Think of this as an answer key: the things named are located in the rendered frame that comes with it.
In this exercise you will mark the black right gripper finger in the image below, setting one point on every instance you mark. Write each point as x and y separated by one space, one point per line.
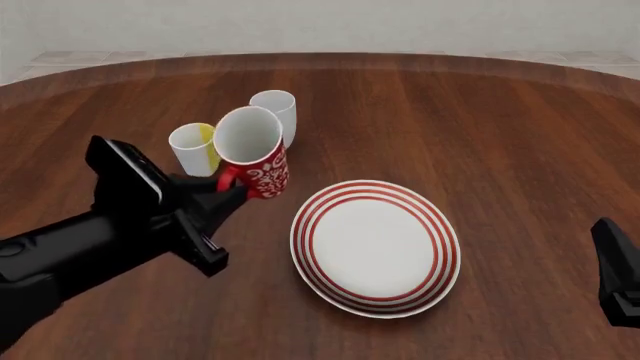
617 258

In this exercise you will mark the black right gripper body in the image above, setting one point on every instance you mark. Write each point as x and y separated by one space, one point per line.
625 311

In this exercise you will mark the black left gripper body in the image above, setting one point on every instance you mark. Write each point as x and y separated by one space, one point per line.
192 240

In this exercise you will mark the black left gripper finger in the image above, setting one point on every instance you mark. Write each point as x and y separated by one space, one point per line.
192 183
220 206

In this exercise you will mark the red mug with white pattern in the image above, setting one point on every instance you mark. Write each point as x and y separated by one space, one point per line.
252 150

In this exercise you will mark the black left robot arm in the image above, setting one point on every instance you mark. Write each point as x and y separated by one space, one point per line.
60 247

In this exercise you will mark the white mug with yellow stripe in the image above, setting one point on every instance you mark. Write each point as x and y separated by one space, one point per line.
192 153

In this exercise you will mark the plain white mug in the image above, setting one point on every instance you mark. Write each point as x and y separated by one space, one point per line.
280 108

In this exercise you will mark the white plate with red rings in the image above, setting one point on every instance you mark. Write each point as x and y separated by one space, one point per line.
375 247

